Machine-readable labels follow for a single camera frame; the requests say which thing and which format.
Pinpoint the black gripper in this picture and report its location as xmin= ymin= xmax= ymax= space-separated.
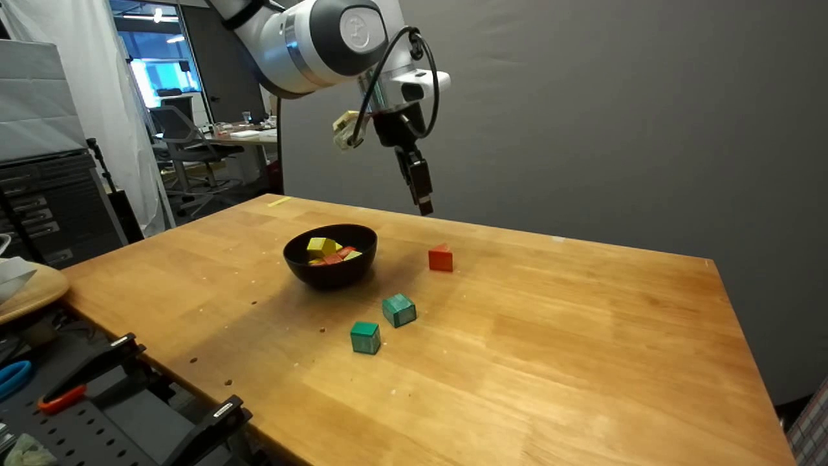
xmin=369 ymin=107 xmax=436 ymax=218

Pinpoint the red triangular wooden block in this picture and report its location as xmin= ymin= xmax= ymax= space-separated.
xmin=427 ymin=247 xmax=456 ymax=274

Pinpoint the pale yellow wooden block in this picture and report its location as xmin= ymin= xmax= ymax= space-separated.
xmin=306 ymin=236 xmax=343 ymax=258

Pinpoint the teal wooden block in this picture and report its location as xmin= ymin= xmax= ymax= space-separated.
xmin=381 ymin=292 xmax=418 ymax=331

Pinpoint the green wooden block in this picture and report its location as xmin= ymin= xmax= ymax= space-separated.
xmin=347 ymin=319 xmax=382 ymax=357

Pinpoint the black bowl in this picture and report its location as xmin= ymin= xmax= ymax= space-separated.
xmin=281 ymin=222 xmax=381 ymax=292

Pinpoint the background desk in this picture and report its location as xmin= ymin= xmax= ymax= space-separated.
xmin=205 ymin=121 xmax=280 ymax=147

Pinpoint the grey fabric backdrop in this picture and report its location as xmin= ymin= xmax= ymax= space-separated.
xmin=273 ymin=0 xmax=828 ymax=410

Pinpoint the dark door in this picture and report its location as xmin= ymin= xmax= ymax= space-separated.
xmin=178 ymin=2 xmax=266 ymax=125

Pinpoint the black office chair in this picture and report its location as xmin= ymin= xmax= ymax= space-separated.
xmin=150 ymin=102 xmax=228 ymax=222

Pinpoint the blue lit window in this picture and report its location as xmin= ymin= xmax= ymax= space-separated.
xmin=108 ymin=0 xmax=205 ymax=99

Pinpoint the black drawer cabinet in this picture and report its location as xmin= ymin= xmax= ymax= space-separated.
xmin=0 ymin=147 xmax=132 ymax=270

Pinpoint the pale grey box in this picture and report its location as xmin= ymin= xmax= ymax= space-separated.
xmin=0 ymin=36 xmax=94 ymax=166

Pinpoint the round wooden board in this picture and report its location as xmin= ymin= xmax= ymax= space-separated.
xmin=0 ymin=258 xmax=72 ymax=329

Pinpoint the black perforated side table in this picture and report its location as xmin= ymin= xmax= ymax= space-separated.
xmin=0 ymin=301 xmax=262 ymax=466

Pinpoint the white crumpled cloth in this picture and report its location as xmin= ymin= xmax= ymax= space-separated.
xmin=0 ymin=254 xmax=38 ymax=304

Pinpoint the blue round object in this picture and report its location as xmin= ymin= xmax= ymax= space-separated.
xmin=0 ymin=357 xmax=37 ymax=401

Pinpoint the grey checked fabric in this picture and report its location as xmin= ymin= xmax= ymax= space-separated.
xmin=783 ymin=372 xmax=828 ymax=466

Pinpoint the white plastic part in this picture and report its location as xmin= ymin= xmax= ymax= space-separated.
xmin=0 ymin=430 xmax=56 ymax=466

